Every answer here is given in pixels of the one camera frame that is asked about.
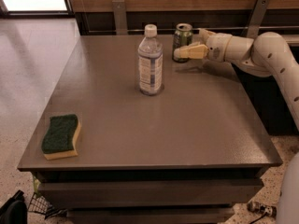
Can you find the left metal wall bracket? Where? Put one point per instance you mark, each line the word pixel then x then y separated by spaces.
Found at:
pixel 120 17

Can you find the right metal wall bracket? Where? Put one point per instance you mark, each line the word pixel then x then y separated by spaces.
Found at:
pixel 255 19

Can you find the green soda can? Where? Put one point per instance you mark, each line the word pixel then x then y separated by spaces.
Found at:
pixel 182 37

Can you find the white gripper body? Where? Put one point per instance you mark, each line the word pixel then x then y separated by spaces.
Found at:
pixel 219 48

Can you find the black wire basket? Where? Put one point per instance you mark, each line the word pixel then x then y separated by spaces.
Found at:
pixel 39 205

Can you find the green and yellow sponge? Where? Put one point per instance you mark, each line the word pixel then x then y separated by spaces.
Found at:
pixel 61 137

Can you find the black bag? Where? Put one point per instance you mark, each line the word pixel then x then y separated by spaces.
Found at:
pixel 14 210

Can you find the metal wall bracket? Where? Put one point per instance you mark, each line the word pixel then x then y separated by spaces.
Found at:
pixel 255 19
pixel 120 17

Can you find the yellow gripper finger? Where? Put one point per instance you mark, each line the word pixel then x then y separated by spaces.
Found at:
pixel 204 34
pixel 195 50

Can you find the clear plastic water bottle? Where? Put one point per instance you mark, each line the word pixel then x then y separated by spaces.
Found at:
pixel 150 62

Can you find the grey drawer cabinet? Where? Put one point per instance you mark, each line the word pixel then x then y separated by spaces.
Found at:
pixel 184 156

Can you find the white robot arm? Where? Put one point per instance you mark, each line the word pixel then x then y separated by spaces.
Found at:
pixel 267 55

